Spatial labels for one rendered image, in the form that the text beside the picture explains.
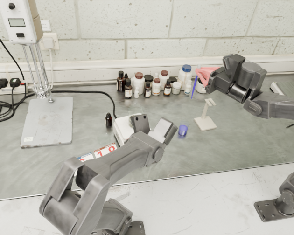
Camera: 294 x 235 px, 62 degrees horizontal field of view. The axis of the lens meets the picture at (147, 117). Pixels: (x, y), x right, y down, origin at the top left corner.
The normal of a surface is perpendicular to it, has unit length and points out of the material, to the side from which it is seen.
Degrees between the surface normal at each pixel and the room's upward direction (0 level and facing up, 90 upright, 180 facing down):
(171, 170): 0
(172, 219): 0
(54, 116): 0
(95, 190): 41
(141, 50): 90
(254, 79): 90
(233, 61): 90
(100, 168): 23
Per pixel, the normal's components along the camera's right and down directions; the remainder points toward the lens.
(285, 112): -0.63, 0.50
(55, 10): 0.19, 0.69
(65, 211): -0.12, -0.50
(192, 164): 0.07, -0.72
